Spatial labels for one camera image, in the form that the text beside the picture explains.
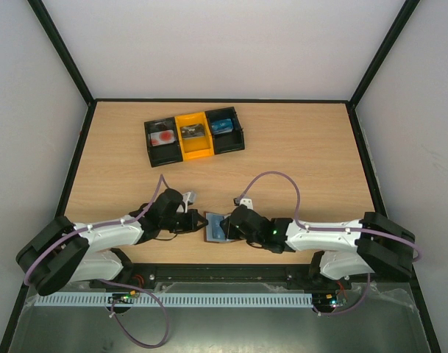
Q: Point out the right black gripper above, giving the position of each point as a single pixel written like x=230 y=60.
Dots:
x=226 y=226

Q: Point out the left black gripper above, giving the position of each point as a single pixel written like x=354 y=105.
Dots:
x=192 y=226

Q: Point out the brown leather card holder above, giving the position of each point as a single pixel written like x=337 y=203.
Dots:
x=208 y=230

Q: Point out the blue VIP card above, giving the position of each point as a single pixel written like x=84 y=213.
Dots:
x=217 y=233

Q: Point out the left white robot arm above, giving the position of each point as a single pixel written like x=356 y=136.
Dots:
x=64 y=252

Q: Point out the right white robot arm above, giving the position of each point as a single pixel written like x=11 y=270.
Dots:
x=371 y=245

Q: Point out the black grey card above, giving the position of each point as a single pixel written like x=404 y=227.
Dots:
x=192 y=131

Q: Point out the red white card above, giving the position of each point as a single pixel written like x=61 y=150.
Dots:
x=162 y=138

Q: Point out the blue card in bin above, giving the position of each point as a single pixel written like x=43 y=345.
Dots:
x=221 y=126

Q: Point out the yellow middle bin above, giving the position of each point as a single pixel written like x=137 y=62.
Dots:
x=196 y=148

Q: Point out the left black bin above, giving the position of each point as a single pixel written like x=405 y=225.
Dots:
x=162 y=155

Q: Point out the black bin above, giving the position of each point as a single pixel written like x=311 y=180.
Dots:
x=162 y=155
x=227 y=142

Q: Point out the right black bin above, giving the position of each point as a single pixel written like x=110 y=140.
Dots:
x=227 y=142

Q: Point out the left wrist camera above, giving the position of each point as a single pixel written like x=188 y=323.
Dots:
x=188 y=199

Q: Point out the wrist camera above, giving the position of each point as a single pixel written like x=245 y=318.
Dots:
x=188 y=199
x=247 y=202

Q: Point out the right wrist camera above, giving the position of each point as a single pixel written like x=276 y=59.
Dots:
x=247 y=202

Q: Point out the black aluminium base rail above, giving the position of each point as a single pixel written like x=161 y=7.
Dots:
x=292 y=277

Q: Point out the white slotted cable duct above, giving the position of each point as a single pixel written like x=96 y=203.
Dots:
x=180 y=300

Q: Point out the black enclosure frame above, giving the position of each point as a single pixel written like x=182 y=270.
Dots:
x=404 y=14

